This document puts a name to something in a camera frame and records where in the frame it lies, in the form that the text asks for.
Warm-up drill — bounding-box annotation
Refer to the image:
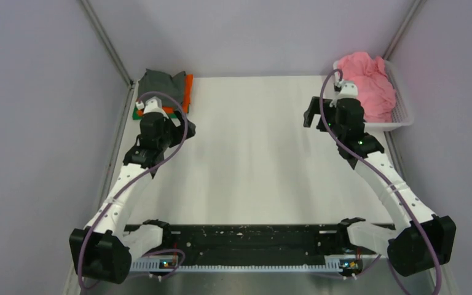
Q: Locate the pink t shirt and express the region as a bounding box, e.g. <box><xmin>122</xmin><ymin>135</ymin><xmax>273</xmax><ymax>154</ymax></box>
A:
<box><xmin>337</xmin><ymin>52</ymin><xmax>396</xmax><ymax>123</ymax></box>

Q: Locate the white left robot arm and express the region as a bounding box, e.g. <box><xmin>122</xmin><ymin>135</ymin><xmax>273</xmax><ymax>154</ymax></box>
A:
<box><xmin>69</xmin><ymin>111</ymin><xmax>196</xmax><ymax>289</ymax></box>

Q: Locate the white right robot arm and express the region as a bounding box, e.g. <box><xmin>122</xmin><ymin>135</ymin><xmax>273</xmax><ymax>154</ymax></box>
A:
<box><xmin>303</xmin><ymin>96</ymin><xmax>457</xmax><ymax>277</ymax></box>

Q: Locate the green folded t shirt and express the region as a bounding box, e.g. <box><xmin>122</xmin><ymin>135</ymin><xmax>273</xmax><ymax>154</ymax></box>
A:
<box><xmin>133</xmin><ymin>106</ymin><xmax>181</xmax><ymax>120</ymax></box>

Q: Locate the grey folded t shirt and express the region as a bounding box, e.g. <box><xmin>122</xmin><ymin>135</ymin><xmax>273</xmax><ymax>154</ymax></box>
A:
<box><xmin>137</xmin><ymin>69</ymin><xmax>187</xmax><ymax>104</ymax></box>

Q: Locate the orange folded t shirt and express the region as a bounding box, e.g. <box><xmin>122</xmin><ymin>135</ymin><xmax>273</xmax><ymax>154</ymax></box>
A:
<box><xmin>136</xmin><ymin>73</ymin><xmax>194</xmax><ymax>117</ymax></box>

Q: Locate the white plastic basket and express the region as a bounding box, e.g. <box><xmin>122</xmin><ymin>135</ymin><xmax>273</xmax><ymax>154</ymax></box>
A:
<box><xmin>333</xmin><ymin>60</ymin><xmax>415</xmax><ymax>132</ymax></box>

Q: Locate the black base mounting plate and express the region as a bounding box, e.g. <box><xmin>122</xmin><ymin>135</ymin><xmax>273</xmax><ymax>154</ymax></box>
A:
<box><xmin>124</xmin><ymin>222</ymin><xmax>396</xmax><ymax>268</ymax></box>

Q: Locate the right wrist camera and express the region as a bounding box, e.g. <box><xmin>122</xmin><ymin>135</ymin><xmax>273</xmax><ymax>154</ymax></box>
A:
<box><xmin>334</xmin><ymin>80</ymin><xmax>358</xmax><ymax>100</ymax></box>

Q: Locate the white slotted cable duct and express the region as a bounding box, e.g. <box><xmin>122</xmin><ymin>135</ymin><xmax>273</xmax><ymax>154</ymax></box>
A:
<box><xmin>130</xmin><ymin>256</ymin><xmax>362</xmax><ymax>273</ymax></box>

